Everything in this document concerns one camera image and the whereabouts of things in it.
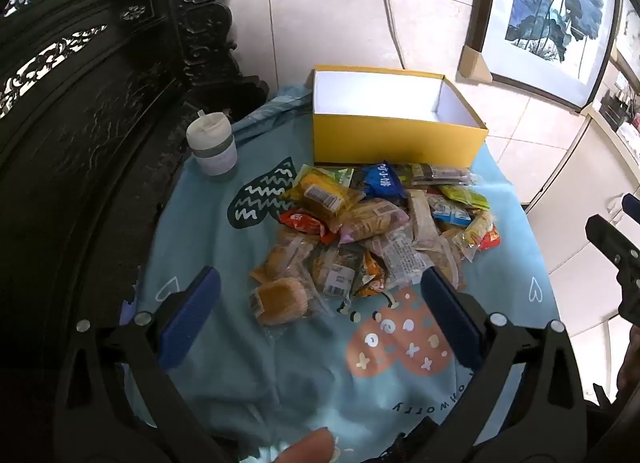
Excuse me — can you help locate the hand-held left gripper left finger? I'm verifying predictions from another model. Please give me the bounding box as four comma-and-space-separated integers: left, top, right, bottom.
52, 266, 222, 463

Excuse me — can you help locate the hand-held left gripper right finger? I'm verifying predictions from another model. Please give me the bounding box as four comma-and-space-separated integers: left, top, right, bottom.
421, 266, 586, 463

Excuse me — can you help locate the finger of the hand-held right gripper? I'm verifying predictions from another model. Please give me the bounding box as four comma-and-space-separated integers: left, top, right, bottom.
585, 214, 640, 325
621, 193, 640, 225

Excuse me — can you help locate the pile of snack packets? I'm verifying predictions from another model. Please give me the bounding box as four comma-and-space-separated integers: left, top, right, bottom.
248, 162, 502, 328

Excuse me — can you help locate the yellow cardboard box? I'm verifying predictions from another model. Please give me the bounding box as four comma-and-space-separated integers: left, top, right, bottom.
312, 64, 490, 169

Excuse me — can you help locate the person's left hand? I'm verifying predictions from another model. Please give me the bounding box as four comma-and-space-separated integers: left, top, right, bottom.
270, 428, 335, 463

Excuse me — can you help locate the blue printed cloth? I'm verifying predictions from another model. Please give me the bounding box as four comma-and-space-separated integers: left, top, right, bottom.
122, 86, 558, 463

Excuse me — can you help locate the white cabinet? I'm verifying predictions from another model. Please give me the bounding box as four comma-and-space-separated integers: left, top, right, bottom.
520, 93, 640, 224

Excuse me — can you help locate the white lidded cup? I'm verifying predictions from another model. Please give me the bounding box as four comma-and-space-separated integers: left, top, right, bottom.
186, 110, 239, 181

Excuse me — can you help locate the dark carved wooden furniture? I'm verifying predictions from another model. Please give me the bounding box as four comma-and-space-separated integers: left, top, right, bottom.
0, 0, 271, 463

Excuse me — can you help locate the cardboard corner protector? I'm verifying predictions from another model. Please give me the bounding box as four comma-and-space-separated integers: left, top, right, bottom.
460, 43, 493, 80

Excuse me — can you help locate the framed lotus painting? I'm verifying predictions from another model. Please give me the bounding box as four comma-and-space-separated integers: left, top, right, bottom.
467, 0, 623, 111

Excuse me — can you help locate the grey power cable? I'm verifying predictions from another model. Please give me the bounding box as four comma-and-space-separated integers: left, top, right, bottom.
384, 0, 407, 71

